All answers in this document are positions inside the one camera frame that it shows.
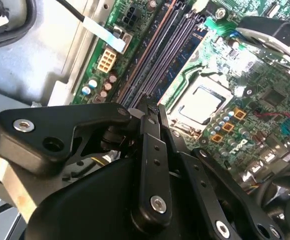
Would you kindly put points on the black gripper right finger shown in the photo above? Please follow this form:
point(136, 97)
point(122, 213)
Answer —
point(197, 175)

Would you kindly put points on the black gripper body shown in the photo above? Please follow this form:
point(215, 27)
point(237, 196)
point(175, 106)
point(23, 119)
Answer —
point(97, 200)

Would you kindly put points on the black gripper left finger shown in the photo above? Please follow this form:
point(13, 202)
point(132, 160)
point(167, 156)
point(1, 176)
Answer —
point(35, 150)

